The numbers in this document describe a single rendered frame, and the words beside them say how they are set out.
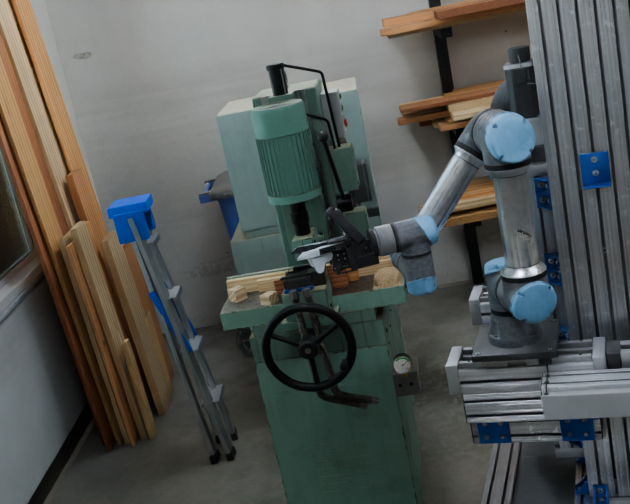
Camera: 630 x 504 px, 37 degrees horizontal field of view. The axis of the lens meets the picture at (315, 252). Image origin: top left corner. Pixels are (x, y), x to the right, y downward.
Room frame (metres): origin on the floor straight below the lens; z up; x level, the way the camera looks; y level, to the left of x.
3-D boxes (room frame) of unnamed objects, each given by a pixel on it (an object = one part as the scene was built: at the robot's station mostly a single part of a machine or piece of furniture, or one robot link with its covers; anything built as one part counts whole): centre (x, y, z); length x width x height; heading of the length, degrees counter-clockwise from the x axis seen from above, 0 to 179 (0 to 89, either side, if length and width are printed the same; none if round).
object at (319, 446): (3.08, 0.01, 0.36); 0.58 x 0.45 x 0.71; 171
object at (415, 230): (2.21, -0.25, 1.21); 0.11 x 0.08 x 0.09; 96
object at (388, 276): (2.83, -0.21, 0.92); 0.14 x 0.09 x 0.04; 171
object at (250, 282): (2.98, 0.02, 0.93); 0.60 x 0.02 x 0.05; 81
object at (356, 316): (2.90, 0.03, 0.82); 0.40 x 0.21 x 0.04; 81
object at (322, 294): (2.77, 0.05, 0.92); 0.15 x 0.13 x 0.09; 81
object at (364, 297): (2.85, 0.04, 0.87); 0.61 x 0.30 x 0.06; 81
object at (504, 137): (2.23, -0.51, 1.19); 0.15 x 0.12 x 0.55; 6
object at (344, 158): (3.15, -0.16, 1.23); 0.09 x 0.08 x 0.15; 171
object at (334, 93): (3.25, -0.16, 1.40); 0.10 x 0.06 x 0.16; 171
